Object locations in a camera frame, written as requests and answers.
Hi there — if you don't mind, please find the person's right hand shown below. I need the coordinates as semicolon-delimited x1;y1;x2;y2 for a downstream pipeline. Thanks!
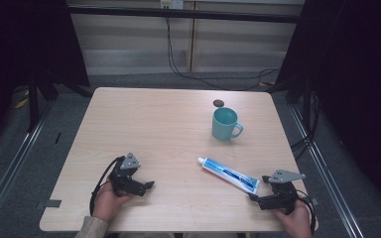
272;200;314;238

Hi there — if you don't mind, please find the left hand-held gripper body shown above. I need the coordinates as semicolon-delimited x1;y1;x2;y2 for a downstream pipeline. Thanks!
108;152;147;196

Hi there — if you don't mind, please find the yellow floor object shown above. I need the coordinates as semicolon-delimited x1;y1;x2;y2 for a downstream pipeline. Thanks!
14;97;30;110

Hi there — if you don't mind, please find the dark curtain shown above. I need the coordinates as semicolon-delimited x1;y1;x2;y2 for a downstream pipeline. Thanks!
0;0;91;157
275;0;381;217

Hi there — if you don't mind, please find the black floor cable bundle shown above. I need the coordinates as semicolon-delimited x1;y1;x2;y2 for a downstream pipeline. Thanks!
290;92;322;161

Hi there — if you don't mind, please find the person's left hand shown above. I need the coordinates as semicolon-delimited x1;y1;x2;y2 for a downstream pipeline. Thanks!
92;179;135;223

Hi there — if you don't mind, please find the hand-held gripper black cable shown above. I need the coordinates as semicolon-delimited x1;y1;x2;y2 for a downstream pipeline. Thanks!
296;188;318;234
88;156;127;216

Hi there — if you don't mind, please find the black horizontal bar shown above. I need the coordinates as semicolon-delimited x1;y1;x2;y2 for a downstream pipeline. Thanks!
66;4;304;25

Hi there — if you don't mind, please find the black metal stand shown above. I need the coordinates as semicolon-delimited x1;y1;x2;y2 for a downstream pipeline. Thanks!
27;72;93;133

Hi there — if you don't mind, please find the metal floor rail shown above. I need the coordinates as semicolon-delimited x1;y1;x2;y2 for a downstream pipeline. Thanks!
0;100;54;230
288;102;365;238

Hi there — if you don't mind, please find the teal mug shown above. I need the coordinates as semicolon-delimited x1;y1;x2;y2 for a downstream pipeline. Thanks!
211;107;245;142

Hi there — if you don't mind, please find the blue white toothpaste tube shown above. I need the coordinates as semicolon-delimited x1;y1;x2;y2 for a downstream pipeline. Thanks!
196;157;261;195

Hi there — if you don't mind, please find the black wall cable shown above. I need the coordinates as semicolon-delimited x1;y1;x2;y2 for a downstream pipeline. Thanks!
165;16;281;91

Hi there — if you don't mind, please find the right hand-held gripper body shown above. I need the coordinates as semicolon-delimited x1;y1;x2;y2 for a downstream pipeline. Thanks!
267;169;307;215

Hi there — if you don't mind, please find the right hand-held gripper black cable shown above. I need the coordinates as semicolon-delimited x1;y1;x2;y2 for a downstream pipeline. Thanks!
296;188;318;234

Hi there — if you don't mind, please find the left hand-held gripper black cable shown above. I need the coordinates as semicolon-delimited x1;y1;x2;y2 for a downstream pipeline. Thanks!
88;156;127;216

